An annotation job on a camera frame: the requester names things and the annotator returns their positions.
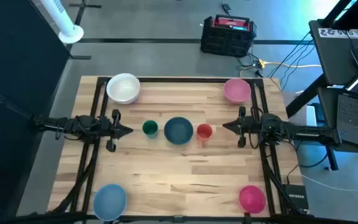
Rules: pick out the black partition panel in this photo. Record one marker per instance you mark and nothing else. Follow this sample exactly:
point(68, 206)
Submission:
point(11, 77)

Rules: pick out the white tower fan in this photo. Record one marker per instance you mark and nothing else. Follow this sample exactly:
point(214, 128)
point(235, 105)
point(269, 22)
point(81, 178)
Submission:
point(64, 21)

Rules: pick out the dark blue bowl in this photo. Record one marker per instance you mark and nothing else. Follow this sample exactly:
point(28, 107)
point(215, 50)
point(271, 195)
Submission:
point(178, 130)

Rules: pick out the black network switch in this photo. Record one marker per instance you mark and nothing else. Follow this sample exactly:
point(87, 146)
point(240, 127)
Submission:
point(297, 197)

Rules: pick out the orange-red plastic cup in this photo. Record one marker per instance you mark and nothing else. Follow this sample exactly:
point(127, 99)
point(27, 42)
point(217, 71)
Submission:
point(204, 131)

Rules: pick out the white printed paper label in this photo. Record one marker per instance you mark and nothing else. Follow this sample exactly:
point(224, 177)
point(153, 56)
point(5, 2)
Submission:
point(342, 33)

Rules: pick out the white box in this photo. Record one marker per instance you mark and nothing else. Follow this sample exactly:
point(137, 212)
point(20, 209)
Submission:
point(311, 116)

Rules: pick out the light blue bowl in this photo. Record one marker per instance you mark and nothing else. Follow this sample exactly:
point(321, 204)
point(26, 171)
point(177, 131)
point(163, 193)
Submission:
point(109, 202)

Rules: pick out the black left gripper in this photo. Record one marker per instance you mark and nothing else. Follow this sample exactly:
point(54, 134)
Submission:
point(114, 130)

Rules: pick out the small black power adapter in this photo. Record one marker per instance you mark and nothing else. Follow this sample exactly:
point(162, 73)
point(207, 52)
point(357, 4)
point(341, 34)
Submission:
point(226, 7)

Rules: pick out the magenta bowl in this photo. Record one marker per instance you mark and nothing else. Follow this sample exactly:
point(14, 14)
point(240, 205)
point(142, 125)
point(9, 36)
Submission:
point(252, 199)

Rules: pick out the small pink bowl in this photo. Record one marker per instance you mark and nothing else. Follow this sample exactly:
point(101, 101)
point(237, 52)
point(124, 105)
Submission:
point(237, 89)

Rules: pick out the green plastic cup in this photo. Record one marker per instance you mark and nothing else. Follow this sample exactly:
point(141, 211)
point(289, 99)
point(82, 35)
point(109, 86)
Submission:
point(150, 127)

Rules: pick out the open grey laptop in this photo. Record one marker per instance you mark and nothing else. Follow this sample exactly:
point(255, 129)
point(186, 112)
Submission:
point(357, 121)

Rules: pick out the black aluminium table frame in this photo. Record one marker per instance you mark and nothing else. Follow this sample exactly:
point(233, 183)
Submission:
point(179, 80)

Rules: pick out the large pale white bowl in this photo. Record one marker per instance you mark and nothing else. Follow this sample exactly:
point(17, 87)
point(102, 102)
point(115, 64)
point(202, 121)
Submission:
point(123, 87)

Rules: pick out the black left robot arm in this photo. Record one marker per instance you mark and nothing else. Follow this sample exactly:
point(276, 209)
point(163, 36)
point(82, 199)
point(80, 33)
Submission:
point(82, 124)

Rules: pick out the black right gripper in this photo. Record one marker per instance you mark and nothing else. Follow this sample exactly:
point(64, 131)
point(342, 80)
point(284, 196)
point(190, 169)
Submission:
point(242, 127)

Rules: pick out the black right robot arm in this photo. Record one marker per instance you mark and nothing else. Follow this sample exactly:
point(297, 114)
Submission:
point(306, 134)

